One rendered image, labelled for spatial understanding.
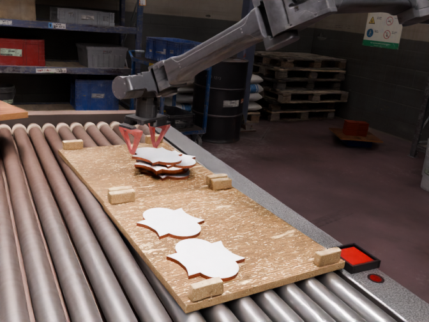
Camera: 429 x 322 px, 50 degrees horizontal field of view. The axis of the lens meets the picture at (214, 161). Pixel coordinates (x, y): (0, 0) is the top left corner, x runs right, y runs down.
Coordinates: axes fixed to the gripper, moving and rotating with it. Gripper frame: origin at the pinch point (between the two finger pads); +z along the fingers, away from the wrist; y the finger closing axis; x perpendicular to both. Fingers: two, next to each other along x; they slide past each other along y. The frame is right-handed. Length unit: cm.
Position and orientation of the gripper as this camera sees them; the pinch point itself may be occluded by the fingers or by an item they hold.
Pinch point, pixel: (143, 147)
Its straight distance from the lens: 127.2
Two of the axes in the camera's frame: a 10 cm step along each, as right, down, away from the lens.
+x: 8.4, 2.5, -4.7
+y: -5.3, 2.1, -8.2
